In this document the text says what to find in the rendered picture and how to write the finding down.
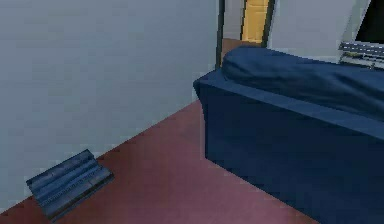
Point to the dark window with blinds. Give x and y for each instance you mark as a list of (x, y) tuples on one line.
[(365, 40)]

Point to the blue grey ribbed box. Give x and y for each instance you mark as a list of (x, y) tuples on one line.
[(68, 185)]

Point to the yellow room door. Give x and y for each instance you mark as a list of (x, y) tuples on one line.
[(254, 20)]

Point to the dark blue sofa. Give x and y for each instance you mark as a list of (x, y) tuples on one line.
[(286, 133)]

